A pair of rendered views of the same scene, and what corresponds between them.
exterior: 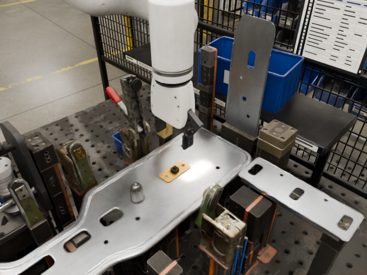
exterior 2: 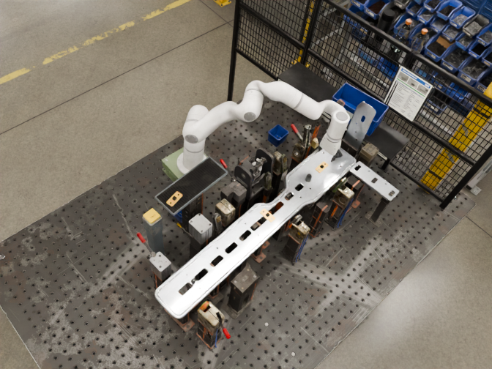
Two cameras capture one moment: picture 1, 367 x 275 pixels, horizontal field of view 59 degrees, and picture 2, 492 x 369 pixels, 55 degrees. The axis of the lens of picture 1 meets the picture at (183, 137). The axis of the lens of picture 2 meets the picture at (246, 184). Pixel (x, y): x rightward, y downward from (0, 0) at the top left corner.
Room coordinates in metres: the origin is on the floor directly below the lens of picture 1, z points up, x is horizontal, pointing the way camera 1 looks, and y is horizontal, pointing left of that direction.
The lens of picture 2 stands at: (-0.96, 0.68, 3.13)
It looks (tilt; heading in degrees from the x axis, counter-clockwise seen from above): 56 degrees down; 351
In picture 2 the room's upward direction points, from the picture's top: 10 degrees clockwise
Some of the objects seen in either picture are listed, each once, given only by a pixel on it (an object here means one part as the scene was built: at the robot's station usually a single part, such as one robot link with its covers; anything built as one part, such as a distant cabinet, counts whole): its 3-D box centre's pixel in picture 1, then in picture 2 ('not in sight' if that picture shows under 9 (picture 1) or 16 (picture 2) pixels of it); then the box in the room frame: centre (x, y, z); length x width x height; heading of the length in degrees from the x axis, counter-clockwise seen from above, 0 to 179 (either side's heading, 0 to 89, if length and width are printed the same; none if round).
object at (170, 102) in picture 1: (173, 96); (331, 142); (0.60, 0.02, 1.23); 0.10 x 0.07 x 0.11; 45
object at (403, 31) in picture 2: not in sight; (402, 36); (1.13, -0.36, 1.53); 0.06 x 0.06 x 0.20
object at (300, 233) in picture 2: not in sight; (295, 241); (0.19, 0.18, 0.87); 0.12 x 0.09 x 0.35; 45
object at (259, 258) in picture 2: not in sight; (254, 238); (0.21, 0.40, 0.84); 0.17 x 0.06 x 0.29; 45
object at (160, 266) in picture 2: not in sight; (162, 275); (-0.03, 0.88, 0.88); 0.11 x 0.10 x 0.36; 45
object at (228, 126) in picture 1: (235, 165); (343, 159); (0.78, -0.17, 0.85); 0.12 x 0.03 x 0.30; 45
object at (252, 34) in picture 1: (246, 80); (359, 125); (0.78, -0.17, 1.17); 0.12 x 0.01 x 0.34; 45
